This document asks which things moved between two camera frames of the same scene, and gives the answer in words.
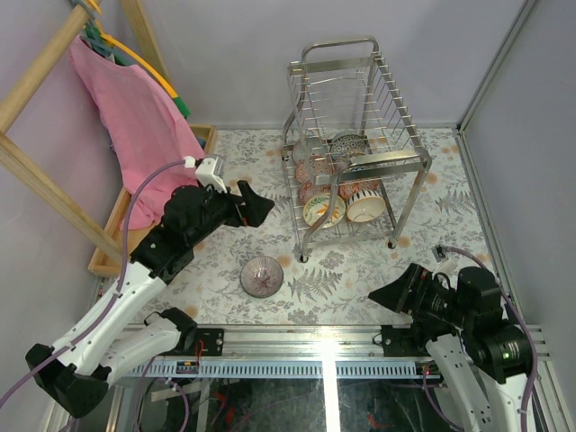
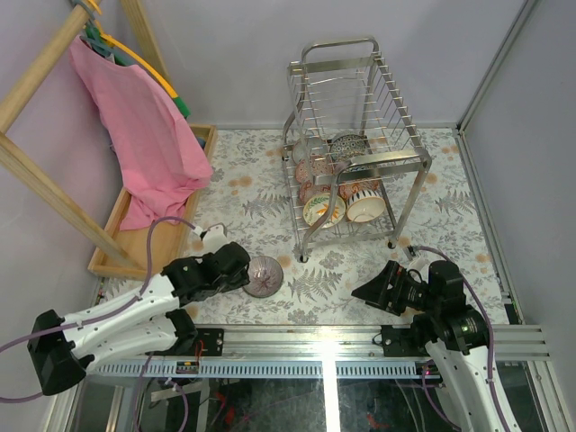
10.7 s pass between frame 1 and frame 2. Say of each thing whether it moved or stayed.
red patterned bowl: stayed
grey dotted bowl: stayed
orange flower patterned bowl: stayed
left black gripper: moved
